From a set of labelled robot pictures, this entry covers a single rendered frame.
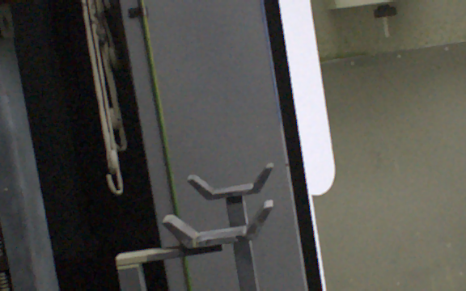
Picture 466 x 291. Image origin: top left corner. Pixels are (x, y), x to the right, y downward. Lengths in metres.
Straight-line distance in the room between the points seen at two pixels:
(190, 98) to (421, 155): 1.80
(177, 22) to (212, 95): 0.10
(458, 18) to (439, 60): 0.14
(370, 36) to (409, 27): 0.12
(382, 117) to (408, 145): 0.12
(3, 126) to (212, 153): 0.52
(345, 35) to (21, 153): 2.40
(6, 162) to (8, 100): 0.05
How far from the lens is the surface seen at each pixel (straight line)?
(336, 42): 3.16
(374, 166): 3.01
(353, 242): 2.92
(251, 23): 1.28
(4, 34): 0.82
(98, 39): 1.36
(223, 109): 1.28
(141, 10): 1.28
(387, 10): 2.94
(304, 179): 1.30
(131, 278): 0.74
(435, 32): 3.20
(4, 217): 0.82
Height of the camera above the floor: 1.24
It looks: 7 degrees down
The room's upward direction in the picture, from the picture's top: 9 degrees counter-clockwise
